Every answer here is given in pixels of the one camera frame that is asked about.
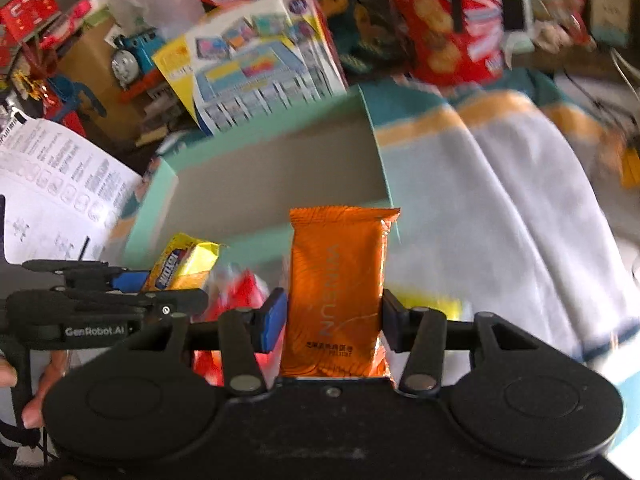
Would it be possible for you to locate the red snack packet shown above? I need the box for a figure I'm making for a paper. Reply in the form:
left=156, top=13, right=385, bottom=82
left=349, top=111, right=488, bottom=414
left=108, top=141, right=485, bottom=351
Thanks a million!
left=193, top=266, right=268, bottom=394

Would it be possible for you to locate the orange snack packet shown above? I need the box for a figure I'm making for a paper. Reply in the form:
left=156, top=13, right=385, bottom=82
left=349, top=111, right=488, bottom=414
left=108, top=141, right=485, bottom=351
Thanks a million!
left=280, top=206, right=400, bottom=378

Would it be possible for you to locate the yellow snack packet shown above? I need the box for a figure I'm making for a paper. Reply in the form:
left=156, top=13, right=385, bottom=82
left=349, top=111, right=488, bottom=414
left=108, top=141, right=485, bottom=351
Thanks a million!
left=141, top=233, right=220, bottom=292

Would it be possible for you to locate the left hand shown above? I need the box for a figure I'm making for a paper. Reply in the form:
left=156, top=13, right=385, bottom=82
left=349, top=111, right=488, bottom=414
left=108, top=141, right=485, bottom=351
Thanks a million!
left=1, top=350, right=70, bottom=429

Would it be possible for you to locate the white instruction sheet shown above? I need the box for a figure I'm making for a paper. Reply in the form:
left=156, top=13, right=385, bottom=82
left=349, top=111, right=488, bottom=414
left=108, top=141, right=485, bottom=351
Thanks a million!
left=0, top=110, right=141, bottom=263

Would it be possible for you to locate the mint green cardboard box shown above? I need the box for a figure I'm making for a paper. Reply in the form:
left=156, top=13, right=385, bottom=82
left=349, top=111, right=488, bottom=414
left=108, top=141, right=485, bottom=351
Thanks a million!
left=120, top=89, right=393, bottom=269

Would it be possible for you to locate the striped blanket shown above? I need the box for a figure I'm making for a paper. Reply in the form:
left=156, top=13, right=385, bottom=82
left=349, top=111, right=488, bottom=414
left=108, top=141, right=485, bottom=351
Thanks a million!
left=361, top=68, right=639, bottom=439

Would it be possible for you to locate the blue toy train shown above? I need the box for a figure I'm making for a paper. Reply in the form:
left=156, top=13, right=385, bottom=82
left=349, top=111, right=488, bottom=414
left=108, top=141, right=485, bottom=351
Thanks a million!
left=111, top=28, right=165, bottom=89

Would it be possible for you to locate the toy tablet box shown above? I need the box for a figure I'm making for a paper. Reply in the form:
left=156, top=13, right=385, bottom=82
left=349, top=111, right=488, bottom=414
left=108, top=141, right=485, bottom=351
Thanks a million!
left=153, top=0, right=346, bottom=136

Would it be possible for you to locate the red toy box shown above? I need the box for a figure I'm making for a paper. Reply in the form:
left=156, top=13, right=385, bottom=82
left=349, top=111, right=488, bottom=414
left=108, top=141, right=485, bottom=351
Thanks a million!
left=1, top=0, right=61, bottom=44

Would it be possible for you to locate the red biscuit tin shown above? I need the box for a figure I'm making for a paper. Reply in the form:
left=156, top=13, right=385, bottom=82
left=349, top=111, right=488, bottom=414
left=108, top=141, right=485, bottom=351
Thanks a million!
left=390, top=0, right=503, bottom=87

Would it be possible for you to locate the clear plastic bag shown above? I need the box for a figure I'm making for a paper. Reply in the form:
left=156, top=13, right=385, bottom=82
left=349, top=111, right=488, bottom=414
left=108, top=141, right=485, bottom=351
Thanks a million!
left=106, top=0, right=205, bottom=41

